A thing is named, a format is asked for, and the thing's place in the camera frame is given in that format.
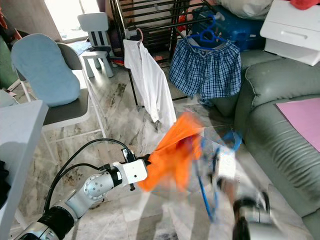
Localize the white shirt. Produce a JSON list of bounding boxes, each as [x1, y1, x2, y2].
[[123, 40, 178, 130]]

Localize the orange shirt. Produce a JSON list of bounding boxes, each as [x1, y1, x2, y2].
[[137, 111, 205, 193]]

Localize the red cloth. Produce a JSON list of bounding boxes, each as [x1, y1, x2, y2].
[[290, 0, 320, 11]]

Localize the blue plastic hanger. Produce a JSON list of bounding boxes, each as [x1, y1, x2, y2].
[[195, 131, 243, 223], [186, 15, 228, 50]]

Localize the pink hanger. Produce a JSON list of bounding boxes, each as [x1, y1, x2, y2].
[[134, 27, 143, 46]]

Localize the pale blue kid chair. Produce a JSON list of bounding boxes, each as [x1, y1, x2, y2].
[[77, 12, 116, 78]]

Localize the short black left arm cable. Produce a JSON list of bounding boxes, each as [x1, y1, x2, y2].
[[47, 162, 111, 201]]

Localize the white drawer cabinet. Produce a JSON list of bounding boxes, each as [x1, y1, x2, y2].
[[260, 2, 320, 67]]

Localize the green leather sofa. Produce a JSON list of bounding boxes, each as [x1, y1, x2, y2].
[[232, 50, 320, 218]]

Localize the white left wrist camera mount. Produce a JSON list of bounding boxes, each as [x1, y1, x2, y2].
[[122, 159, 149, 186]]

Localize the light blue cushion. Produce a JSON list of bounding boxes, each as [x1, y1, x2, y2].
[[11, 34, 81, 107]]

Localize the beige pillow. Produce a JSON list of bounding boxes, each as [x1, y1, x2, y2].
[[219, 0, 276, 20]]

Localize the pale blue folding table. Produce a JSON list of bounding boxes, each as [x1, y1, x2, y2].
[[0, 100, 51, 240]]

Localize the white folding chair grey seat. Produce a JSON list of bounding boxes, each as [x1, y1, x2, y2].
[[12, 42, 108, 166]]

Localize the green box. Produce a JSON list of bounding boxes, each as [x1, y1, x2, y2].
[[0, 37, 13, 93]]

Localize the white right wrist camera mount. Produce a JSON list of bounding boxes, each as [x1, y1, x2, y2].
[[215, 150, 238, 181]]

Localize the blue storage box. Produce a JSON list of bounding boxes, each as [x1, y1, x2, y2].
[[190, 5, 266, 48]]

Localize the black metal drying rack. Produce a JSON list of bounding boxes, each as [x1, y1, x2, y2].
[[110, 0, 223, 108]]

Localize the blue plaid shorts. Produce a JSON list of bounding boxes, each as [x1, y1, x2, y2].
[[167, 37, 242, 100]]

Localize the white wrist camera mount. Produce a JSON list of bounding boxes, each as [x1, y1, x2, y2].
[[122, 159, 149, 186], [215, 150, 238, 181]]

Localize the pink cloth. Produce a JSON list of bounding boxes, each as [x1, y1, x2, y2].
[[275, 96, 320, 153]]

